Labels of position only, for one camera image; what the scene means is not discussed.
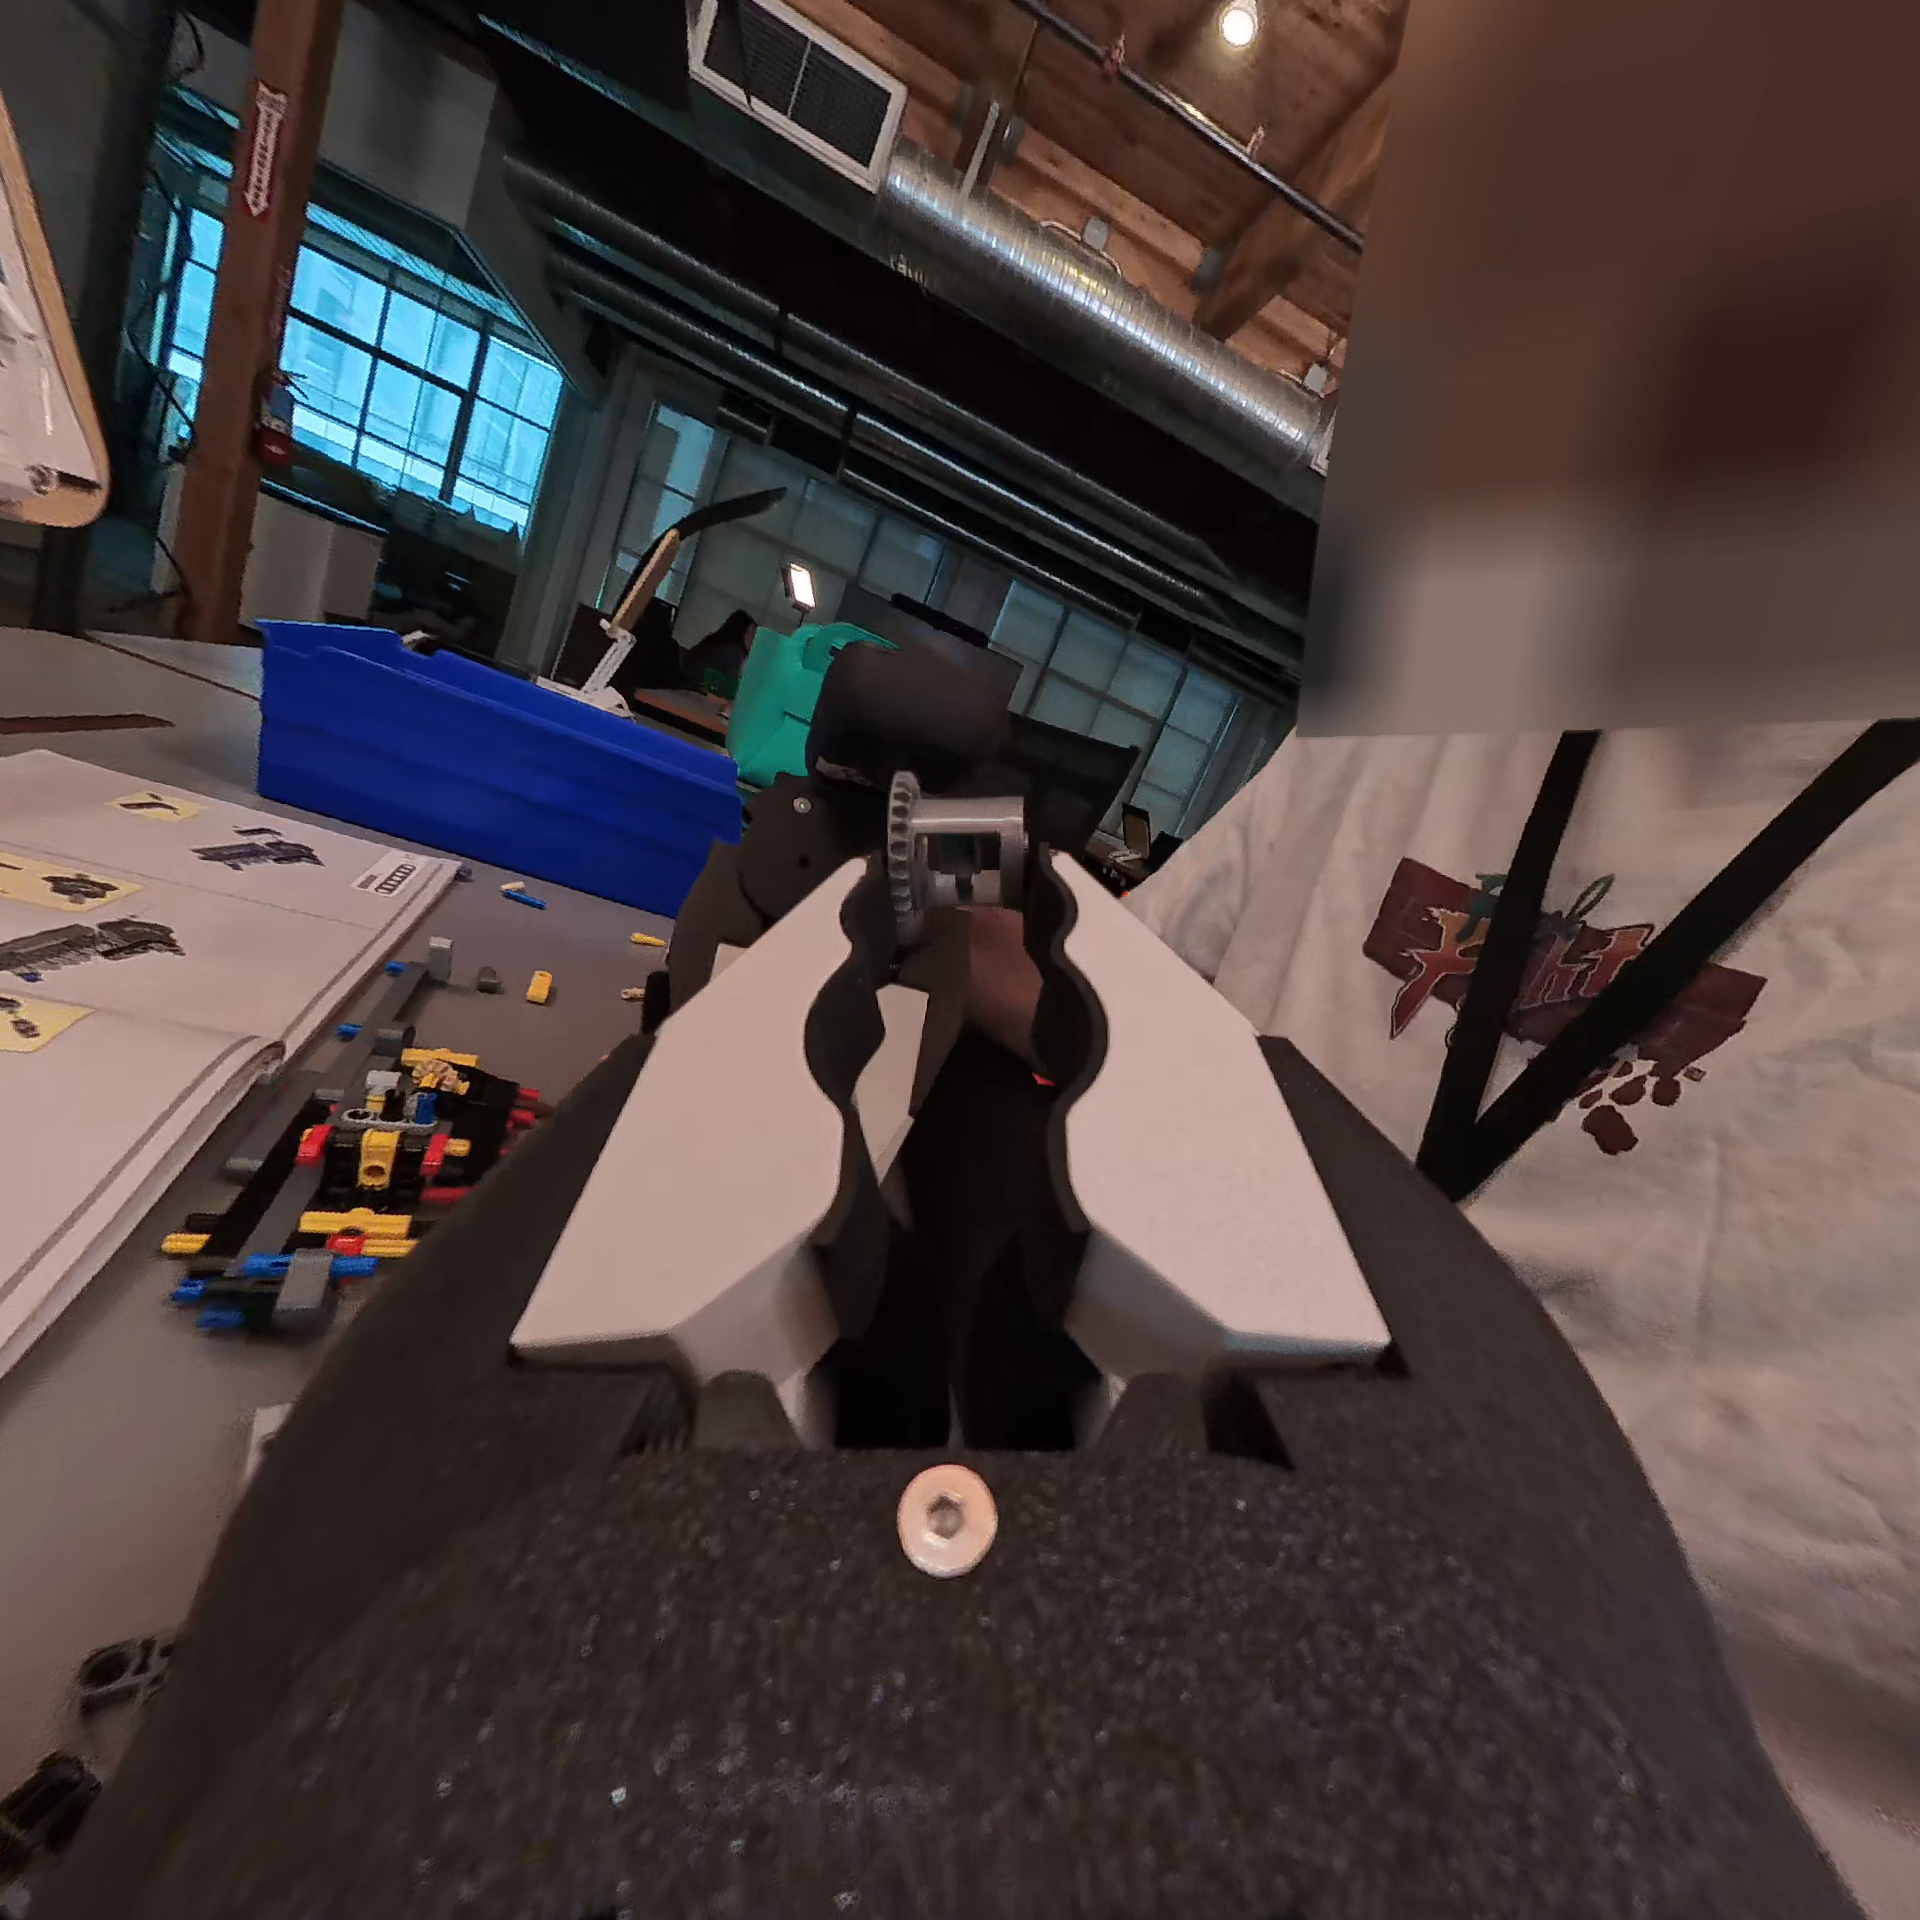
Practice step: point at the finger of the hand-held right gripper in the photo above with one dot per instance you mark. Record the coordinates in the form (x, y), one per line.
(900, 1067)

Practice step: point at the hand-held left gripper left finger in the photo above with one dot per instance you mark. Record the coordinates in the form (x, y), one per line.
(674, 1201)

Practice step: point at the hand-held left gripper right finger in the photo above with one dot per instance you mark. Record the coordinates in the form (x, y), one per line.
(1215, 1201)

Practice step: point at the grey lego differential gear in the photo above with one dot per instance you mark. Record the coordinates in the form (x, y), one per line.
(954, 863)

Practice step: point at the lego chassis assembly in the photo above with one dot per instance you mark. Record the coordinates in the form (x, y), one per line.
(346, 1155)

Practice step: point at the pile of dark lego beams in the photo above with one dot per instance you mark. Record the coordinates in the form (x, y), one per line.
(75, 1725)

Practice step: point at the person's right hand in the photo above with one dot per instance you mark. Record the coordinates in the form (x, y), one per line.
(996, 974)

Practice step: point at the green plastic tote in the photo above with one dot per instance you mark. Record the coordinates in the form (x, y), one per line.
(787, 676)

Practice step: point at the blue plastic bin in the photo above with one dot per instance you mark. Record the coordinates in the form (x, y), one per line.
(481, 765)

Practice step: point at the white shirt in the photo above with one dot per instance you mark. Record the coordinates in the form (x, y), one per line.
(1724, 1276)

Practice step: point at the instruction booklet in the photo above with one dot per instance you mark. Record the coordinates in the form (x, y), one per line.
(148, 974)

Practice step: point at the ceiling air vent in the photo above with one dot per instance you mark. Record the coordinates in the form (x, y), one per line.
(796, 68)

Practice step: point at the ceiling spot lamp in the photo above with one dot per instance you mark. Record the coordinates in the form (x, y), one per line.
(1237, 23)

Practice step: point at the wooden document board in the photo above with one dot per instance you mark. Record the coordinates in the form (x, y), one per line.
(52, 300)

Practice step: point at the silver air duct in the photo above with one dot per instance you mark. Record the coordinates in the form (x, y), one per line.
(1108, 316)

